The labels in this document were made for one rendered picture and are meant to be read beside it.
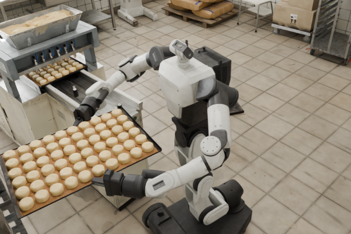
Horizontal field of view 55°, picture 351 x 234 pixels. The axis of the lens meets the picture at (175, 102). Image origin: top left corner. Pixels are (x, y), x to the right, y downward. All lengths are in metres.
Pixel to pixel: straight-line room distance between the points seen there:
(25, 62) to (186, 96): 1.44
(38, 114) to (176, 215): 1.26
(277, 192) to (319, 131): 0.93
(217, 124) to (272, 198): 1.61
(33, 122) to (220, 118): 1.73
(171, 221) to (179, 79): 1.21
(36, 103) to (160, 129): 1.30
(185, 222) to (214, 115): 1.24
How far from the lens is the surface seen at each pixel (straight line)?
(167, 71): 1.57
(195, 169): 1.27
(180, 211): 2.50
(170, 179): 1.25
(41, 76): 2.77
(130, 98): 2.28
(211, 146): 1.26
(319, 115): 3.78
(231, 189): 2.39
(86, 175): 1.40
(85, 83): 2.66
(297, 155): 3.23
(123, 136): 1.53
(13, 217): 1.94
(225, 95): 1.40
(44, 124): 2.78
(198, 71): 1.51
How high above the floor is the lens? 2.15
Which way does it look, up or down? 35 degrees down
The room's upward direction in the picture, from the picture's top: 3 degrees counter-clockwise
